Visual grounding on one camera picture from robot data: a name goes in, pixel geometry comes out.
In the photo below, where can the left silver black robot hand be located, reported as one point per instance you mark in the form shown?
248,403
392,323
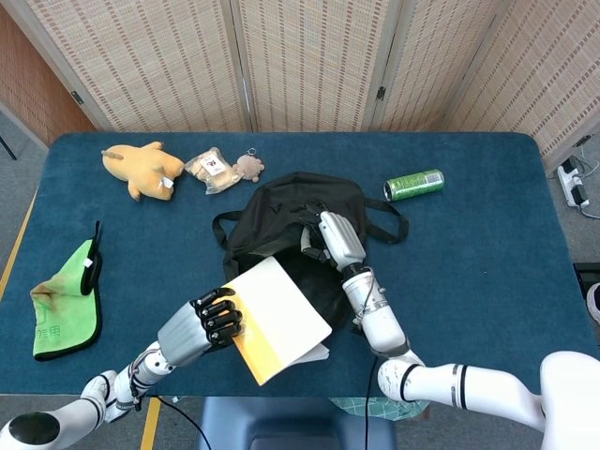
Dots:
187,335

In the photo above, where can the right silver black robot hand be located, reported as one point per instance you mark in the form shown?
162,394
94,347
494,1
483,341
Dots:
340,239

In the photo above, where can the black fabric backpack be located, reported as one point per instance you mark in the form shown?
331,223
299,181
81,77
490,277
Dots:
281,220

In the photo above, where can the white and yellow book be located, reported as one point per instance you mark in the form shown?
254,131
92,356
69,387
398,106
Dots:
281,319

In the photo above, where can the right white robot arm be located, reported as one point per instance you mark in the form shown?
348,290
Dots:
384,323

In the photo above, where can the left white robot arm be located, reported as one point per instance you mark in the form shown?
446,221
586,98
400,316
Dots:
94,398

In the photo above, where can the green drink can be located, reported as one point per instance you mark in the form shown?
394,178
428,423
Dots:
415,184

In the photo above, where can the green microfibre cloth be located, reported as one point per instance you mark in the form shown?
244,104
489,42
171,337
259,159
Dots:
61,304

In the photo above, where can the blue fabric table cover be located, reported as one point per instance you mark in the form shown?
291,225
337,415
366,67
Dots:
469,262

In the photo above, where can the blue grey chair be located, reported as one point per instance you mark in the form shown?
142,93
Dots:
295,422

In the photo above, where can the clear snack bag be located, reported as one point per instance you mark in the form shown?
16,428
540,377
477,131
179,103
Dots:
213,171

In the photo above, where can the dark screen hinge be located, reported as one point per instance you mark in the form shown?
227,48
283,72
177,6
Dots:
381,93
77,98

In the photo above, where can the green patterned bag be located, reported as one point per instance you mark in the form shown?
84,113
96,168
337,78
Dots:
351,407

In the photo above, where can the yellow plush toy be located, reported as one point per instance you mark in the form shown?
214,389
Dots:
140,171

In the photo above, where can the woven folding screen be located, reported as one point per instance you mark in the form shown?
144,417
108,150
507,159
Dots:
309,61

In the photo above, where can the white power strip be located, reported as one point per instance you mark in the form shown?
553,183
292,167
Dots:
569,180

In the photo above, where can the black flat device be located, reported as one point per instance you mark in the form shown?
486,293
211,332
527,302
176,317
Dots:
583,276

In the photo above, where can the thin black stand leg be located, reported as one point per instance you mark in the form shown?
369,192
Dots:
8,147

